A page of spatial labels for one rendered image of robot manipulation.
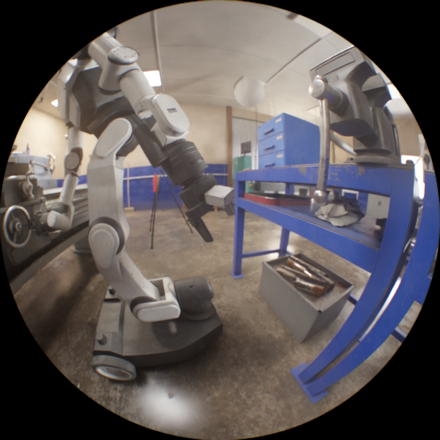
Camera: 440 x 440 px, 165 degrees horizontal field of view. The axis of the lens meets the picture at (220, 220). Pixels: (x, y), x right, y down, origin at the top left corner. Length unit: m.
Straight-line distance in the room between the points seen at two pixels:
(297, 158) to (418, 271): 0.87
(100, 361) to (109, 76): 0.91
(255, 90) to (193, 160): 3.40
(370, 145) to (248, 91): 3.38
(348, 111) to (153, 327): 0.94
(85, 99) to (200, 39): 2.82
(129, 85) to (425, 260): 0.72
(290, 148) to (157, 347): 1.22
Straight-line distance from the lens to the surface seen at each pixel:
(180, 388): 0.82
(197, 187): 0.31
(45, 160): 1.66
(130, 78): 0.43
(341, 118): 0.31
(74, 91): 0.65
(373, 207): 5.57
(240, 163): 4.14
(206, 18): 2.99
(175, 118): 0.33
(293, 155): 0.99
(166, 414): 0.81
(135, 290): 0.67
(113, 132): 0.53
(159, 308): 0.66
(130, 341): 0.78
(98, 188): 0.55
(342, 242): 0.46
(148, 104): 0.35
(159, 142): 0.34
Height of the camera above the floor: 0.79
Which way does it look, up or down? 14 degrees down
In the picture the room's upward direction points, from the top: straight up
